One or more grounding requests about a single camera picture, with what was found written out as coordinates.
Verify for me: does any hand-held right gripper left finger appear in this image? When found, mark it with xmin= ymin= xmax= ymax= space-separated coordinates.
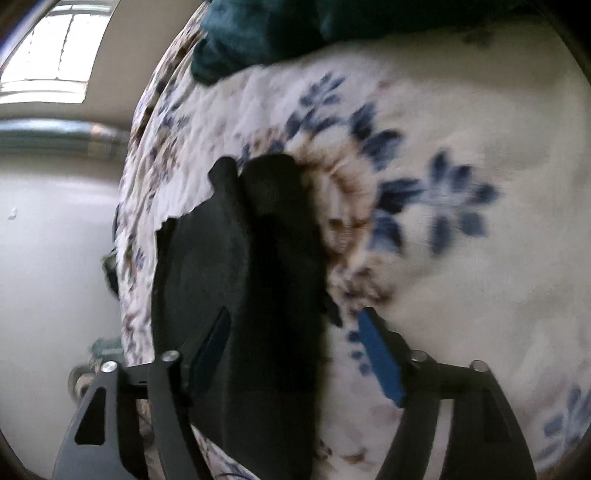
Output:
xmin=51 ymin=307 xmax=232 ymax=480

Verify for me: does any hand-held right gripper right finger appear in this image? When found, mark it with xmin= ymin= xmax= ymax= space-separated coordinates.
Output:
xmin=358 ymin=307 xmax=539 ymax=480

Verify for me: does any dark striped sweater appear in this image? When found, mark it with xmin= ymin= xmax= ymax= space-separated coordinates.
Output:
xmin=151 ymin=154 xmax=345 ymax=480

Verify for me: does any floral blanket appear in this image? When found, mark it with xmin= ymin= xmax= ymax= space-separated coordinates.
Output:
xmin=113 ymin=14 xmax=591 ymax=480

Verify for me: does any folded teal blanket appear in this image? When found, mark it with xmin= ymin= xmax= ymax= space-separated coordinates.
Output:
xmin=190 ymin=0 xmax=509 ymax=86

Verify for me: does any barred window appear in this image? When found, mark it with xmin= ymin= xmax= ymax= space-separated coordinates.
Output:
xmin=0 ymin=4 xmax=116 ymax=104

